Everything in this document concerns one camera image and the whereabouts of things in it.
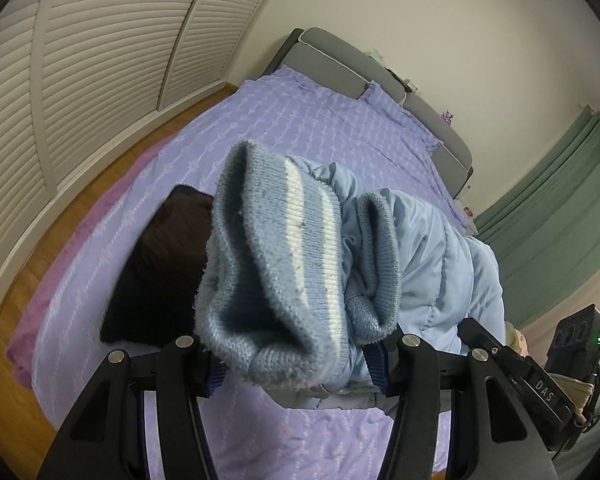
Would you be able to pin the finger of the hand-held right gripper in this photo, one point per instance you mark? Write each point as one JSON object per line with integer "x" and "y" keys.
{"x": 480, "y": 332}

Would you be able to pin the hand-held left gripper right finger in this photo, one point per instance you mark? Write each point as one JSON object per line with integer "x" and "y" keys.
{"x": 377, "y": 367}

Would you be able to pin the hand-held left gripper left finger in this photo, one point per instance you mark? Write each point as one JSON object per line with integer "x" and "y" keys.
{"x": 211, "y": 385}

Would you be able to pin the light blue puffer jacket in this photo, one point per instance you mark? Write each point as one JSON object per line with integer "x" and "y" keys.
{"x": 430, "y": 270}

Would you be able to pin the black folded garment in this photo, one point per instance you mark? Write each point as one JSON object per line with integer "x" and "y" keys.
{"x": 140, "y": 310}

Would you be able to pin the brown folded garment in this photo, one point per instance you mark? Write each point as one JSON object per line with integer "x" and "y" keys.
{"x": 180, "y": 225}

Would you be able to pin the pink bed sheet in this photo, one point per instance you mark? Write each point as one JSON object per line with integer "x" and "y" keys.
{"x": 55, "y": 285}

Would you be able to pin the small purple toy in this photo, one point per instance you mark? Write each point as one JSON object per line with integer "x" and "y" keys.
{"x": 448, "y": 117}

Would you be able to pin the purple patterned pillow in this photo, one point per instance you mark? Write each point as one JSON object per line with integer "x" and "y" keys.
{"x": 395, "y": 110}

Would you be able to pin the purple patterned duvet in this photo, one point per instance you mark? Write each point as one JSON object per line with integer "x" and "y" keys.
{"x": 290, "y": 125}

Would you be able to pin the small pale item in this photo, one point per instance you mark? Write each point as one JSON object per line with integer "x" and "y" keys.
{"x": 376, "y": 53}

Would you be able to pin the grey padded headboard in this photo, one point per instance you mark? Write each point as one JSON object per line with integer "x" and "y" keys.
{"x": 340, "y": 67}

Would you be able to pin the white louvered wardrobe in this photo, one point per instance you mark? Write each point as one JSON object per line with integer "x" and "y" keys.
{"x": 80, "y": 60}

